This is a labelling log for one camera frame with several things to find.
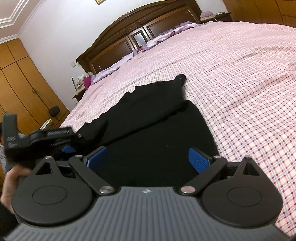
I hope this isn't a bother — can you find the purple ruffled pillow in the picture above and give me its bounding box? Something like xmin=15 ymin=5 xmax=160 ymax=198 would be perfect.
xmin=142 ymin=21 xmax=201 ymax=51
xmin=91 ymin=52 xmax=134 ymax=85

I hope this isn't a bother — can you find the right dark nightstand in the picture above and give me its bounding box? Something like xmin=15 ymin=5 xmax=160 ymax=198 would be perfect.
xmin=200 ymin=11 xmax=233 ymax=23

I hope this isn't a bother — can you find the wooden sideboard cabinet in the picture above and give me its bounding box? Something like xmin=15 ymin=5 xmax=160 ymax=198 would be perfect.
xmin=223 ymin=0 xmax=296 ymax=27

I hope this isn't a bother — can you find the black knit cardigan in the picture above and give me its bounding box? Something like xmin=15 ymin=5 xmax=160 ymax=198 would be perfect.
xmin=75 ymin=74 xmax=218 ymax=187

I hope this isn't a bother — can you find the wooden desk with papers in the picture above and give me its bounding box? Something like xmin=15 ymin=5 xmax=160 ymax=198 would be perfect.
xmin=40 ymin=118 xmax=54 ymax=131

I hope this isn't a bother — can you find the framed wall picture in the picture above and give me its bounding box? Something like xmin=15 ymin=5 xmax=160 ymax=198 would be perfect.
xmin=95 ymin=0 xmax=106 ymax=4

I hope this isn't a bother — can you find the orange wooden wardrobe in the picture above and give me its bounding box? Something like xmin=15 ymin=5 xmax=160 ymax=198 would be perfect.
xmin=1 ymin=39 xmax=70 ymax=134

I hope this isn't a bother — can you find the left dark nightstand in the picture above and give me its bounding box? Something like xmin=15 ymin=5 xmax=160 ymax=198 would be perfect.
xmin=72 ymin=89 xmax=85 ymax=101

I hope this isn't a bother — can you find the pink checked bedspread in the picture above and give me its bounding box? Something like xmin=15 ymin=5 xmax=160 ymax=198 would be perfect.
xmin=63 ymin=22 xmax=295 ymax=235

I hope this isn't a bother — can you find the person's left hand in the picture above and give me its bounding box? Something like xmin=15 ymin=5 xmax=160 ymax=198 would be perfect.
xmin=1 ymin=164 xmax=31 ymax=214

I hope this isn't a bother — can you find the small black hanging bag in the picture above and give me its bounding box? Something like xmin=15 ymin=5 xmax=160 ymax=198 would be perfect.
xmin=49 ymin=105 xmax=61 ymax=117

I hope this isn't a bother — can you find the right purple ruffled pillow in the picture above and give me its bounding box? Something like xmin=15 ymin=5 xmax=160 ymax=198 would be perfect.
xmin=142 ymin=21 xmax=201 ymax=51

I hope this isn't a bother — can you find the left purple ruffled pillow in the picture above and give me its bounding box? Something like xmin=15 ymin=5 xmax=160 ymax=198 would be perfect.
xmin=91 ymin=52 xmax=134 ymax=85

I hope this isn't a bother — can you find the magenta cloth on nightstand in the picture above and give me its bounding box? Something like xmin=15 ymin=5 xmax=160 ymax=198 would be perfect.
xmin=83 ymin=76 xmax=92 ymax=90

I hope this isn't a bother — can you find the dark nightstand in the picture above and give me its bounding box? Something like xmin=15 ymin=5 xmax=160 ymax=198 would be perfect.
xmin=72 ymin=89 xmax=85 ymax=101
xmin=200 ymin=11 xmax=233 ymax=23

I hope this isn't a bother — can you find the dark wooden headboard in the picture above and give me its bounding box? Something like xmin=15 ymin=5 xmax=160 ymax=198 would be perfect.
xmin=76 ymin=1 xmax=201 ymax=74

